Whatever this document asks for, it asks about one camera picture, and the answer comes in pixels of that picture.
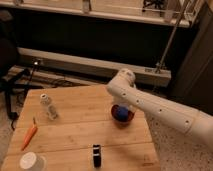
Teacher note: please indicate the white ceramic cup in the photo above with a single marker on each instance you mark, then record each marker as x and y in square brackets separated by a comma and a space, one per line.
[31, 161]

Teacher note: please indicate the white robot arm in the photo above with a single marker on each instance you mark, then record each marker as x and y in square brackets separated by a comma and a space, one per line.
[188, 120]

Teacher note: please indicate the blue ball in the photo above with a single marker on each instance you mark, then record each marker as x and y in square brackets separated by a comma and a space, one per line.
[122, 114]

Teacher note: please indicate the red bowl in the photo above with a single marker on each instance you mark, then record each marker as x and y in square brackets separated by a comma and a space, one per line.
[113, 113]

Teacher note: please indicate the long white baseboard beam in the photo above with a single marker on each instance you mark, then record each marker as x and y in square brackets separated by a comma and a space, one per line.
[94, 67]

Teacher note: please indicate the orange toy carrot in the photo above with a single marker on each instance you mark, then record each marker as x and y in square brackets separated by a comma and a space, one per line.
[29, 135]

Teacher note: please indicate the black office chair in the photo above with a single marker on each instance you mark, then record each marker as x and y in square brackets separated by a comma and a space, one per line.
[9, 57]

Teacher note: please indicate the metal tripod pole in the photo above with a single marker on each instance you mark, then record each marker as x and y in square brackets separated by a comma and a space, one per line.
[160, 64]

